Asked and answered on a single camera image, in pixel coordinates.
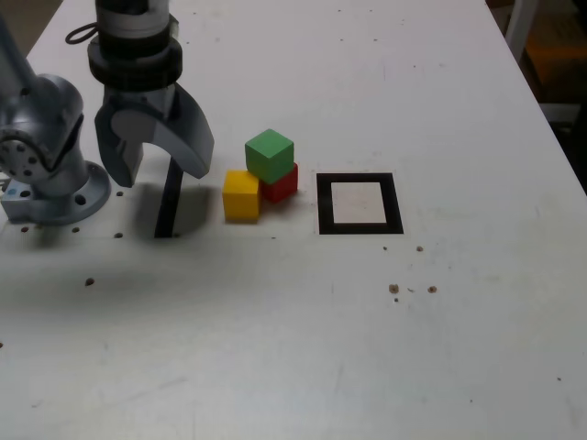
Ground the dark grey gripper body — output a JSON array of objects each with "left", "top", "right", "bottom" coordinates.
[{"left": 102, "top": 83, "right": 181, "bottom": 122}]

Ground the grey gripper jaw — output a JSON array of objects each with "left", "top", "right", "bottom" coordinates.
[
  {"left": 94, "top": 104, "right": 146, "bottom": 188},
  {"left": 112, "top": 84, "right": 216, "bottom": 181}
]

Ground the yellow cube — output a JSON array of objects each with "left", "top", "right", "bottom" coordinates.
[{"left": 222, "top": 170, "right": 262, "bottom": 225}]

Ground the green cube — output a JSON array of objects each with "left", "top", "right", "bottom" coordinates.
[{"left": 244, "top": 128, "right": 295, "bottom": 183}]

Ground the red cube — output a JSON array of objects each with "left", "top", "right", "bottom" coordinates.
[{"left": 260, "top": 162, "right": 300, "bottom": 204}]

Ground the black tape square outline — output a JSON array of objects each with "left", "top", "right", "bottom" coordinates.
[{"left": 316, "top": 171, "right": 405, "bottom": 237}]

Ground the black tape strip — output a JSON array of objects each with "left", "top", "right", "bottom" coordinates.
[{"left": 153, "top": 156, "right": 185, "bottom": 239}]

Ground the yellow-brown box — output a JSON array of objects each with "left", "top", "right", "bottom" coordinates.
[{"left": 526, "top": 25, "right": 587, "bottom": 95}]

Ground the white metal frame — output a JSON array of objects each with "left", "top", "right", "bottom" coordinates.
[{"left": 503, "top": 0, "right": 582, "bottom": 124}]

